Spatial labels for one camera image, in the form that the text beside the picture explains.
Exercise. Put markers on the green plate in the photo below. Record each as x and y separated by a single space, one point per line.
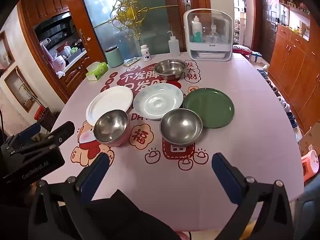
210 106

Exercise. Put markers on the printed pink tablecloth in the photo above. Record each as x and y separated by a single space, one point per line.
250 110

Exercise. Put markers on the green canister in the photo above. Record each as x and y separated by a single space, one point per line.
114 57

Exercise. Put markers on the white bottle green label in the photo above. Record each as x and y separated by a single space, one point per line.
197 28

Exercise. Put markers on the green tissue pack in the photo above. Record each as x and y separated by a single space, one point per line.
96 70

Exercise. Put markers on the wooden wardrobe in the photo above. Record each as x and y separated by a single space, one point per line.
297 62

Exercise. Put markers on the pink kitchen appliance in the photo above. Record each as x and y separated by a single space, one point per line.
60 62

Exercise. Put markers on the red grey cushion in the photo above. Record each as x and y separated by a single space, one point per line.
241 48

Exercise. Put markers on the red box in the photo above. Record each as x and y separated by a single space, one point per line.
42 112

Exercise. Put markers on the plastic squeeze bottle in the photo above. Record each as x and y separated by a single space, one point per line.
173 45

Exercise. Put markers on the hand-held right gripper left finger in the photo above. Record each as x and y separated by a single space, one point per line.
96 175

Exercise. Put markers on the gold door ornament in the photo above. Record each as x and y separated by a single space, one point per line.
130 12

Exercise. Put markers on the wide steel bowl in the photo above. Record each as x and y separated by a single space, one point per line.
170 68

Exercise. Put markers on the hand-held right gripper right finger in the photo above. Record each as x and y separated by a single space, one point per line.
226 177

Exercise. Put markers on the frosted glass door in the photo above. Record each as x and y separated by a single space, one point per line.
105 7

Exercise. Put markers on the blue white gift box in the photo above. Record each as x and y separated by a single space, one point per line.
256 57

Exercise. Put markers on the row of shoes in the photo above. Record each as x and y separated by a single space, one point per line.
280 97

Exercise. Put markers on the clear bottle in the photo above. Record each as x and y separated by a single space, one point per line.
213 33

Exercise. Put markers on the pink plastic stool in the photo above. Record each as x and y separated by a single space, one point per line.
310 165

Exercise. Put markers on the steel bowl pink exterior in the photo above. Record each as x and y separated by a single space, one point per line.
111 127
181 125

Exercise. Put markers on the blue patterned white plate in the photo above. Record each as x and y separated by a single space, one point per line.
157 101

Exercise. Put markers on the white pill bottle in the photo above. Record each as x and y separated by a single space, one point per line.
145 53

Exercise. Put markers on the wooden picture frame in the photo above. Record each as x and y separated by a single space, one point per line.
6 50
21 90

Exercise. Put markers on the dark wooden door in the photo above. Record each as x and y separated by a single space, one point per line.
266 25

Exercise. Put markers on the wooden wall cabinet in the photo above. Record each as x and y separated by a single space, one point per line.
37 7

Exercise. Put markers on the cardboard box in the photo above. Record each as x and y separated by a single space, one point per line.
310 137

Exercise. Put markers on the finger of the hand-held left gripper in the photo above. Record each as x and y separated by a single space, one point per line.
30 131
62 132

